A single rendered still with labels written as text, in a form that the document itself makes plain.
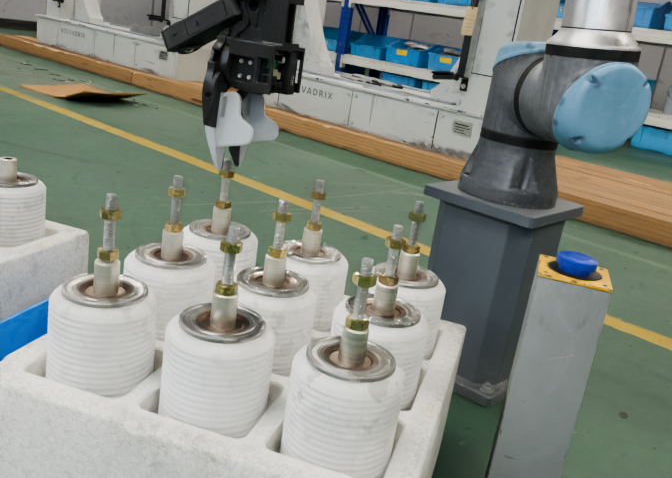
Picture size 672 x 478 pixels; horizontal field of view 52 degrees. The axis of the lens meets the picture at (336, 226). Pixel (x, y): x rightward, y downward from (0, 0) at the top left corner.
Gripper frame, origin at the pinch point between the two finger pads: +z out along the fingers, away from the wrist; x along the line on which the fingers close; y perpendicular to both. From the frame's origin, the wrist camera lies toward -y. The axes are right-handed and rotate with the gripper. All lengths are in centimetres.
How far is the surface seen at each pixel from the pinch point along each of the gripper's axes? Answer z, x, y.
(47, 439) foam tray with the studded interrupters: 20.3, -31.0, 5.6
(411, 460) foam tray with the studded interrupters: 16.4, -19.6, 34.1
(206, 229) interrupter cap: 9.4, -0.9, -0.8
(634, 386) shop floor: 35, 52, 53
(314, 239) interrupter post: 7.3, 0.9, 13.0
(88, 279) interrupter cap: 9.0, -23.1, 1.7
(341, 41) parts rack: 0, 530, -233
